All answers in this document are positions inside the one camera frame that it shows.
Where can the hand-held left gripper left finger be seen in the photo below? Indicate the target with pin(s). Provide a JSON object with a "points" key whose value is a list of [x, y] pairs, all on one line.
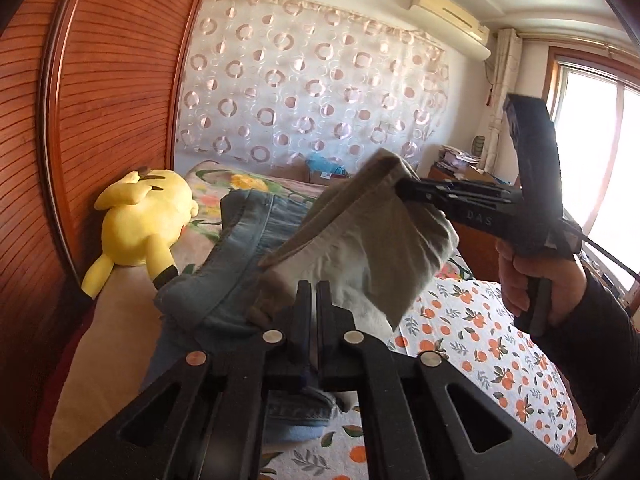
{"points": [[305, 320]]}

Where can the person's right forearm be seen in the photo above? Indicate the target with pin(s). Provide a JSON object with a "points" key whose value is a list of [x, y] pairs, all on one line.
{"points": [[600, 355]]}

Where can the white air conditioner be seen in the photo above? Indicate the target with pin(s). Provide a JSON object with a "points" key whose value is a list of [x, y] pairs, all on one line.
{"points": [[450, 20]]}

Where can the circle pattern sheer curtain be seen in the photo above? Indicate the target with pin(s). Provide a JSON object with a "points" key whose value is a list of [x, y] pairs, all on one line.
{"points": [[310, 85]]}

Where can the white window curtain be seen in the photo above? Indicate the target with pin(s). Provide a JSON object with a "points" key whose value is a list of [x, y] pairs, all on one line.
{"points": [[502, 105]]}

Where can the grey-green pants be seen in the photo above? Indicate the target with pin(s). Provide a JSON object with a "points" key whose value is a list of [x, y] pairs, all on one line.
{"points": [[360, 240]]}

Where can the wooden cabinet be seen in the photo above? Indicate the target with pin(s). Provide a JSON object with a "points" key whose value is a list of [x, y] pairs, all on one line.
{"points": [[475, 240]]}

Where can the folded light blue jeans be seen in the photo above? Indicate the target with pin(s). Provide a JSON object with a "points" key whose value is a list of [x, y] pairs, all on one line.
{"points": [[240, 270]]}

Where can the window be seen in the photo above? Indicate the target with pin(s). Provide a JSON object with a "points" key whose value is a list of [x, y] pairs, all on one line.
{"points": [[595, 135]]}

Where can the stack of papers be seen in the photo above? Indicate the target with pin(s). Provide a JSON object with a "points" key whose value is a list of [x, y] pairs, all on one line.
{"points": [[455, 157]]}

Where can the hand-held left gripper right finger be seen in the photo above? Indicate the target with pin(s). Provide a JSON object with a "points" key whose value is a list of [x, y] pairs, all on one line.
{"points": [[324, 320]]}

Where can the cardboard box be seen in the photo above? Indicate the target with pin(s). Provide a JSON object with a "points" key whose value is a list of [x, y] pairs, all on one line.
{"points": [[322, 177]]}

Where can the blue plastic bag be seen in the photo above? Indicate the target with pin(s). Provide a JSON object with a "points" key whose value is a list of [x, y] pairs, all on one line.
{"points": [[322, 162]]}

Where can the yellow plush toy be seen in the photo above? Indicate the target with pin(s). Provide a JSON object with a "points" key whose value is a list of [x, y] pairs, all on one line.
{"points": [[135, 225]]}

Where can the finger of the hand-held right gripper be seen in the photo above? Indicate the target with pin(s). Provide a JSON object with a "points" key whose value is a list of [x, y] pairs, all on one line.
{"points": [[430, 202], [460, 187]]}

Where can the orange fruit print cloth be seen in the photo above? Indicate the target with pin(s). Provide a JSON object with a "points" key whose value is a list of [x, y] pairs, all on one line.
{"points": [[475, 340]]}

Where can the person's right hand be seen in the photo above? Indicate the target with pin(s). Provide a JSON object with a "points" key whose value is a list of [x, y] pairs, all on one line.
{"points": [[512, 280]]}

